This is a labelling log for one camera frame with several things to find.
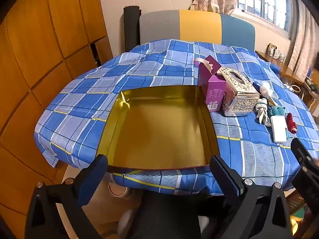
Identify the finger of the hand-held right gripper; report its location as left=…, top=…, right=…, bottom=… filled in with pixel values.
left=290, top=138, right=319, bottom=206

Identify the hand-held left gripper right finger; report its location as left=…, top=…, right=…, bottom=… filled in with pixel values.
left=210, top=154, right=293, bottom=239

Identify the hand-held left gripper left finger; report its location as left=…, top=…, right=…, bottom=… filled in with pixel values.
left=25, top=154, right=109, bottom=239

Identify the white blue tissue pack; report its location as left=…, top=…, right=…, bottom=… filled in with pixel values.
left=270, top=115, right=287, bottom=143

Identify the rectangular metal tin box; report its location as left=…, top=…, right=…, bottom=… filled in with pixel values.
left=98, top=85, right=221, bottom=173

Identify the round metal can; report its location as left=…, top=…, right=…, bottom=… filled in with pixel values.
left=108, top=182, right=131, bottom=200

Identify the red plush toy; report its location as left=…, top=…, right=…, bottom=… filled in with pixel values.
left=285, top=113, right=297, bottom=133

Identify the teal bear plush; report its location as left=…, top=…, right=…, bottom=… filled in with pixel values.
left=270, top=105, right=291, bottom=140

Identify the grey bunny plush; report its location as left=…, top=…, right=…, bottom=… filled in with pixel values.
left=254, top=98, right=272, bottom=127

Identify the white metal chair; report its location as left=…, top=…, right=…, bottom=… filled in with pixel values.
left=285, top=83, right=305, bottom=100

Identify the silver embossed tissue box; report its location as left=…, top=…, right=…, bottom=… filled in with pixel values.
left=218, top=67, right=261, bottom=117

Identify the white fluffy plush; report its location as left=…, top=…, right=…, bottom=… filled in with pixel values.
left=259, top=81, right=274, bottom=98

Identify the purple cardboard box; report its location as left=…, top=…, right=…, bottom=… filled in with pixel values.
left=194, top=55, right=227, bottom=112

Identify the wooden desk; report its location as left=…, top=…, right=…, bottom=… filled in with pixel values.
left=255, top=50, right=306, bottom=85

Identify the clear desk organizer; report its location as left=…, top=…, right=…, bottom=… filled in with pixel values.
left=267, top=43, right=286, bottom=61

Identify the beige striped curtain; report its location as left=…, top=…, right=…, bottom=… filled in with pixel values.
left=288, top=0, right=317, bottom=80

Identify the blue plaid cloth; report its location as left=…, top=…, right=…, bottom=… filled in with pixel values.
left=33, top=38, right=319, bottom=196

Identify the grey yellow blue headboard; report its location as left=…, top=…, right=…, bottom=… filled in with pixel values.
left=139, top=9, right=256, bottom=53

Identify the wooden wardrobe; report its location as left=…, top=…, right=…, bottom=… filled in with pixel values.
left=0, top=0, right=114, bottom=229

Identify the black rolled mat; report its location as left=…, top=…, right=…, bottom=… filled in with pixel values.
left=123, top=6, right=142, bottom=53

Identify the barred window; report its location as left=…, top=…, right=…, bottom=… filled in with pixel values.
left=237, top=0, right=299, bottom=39

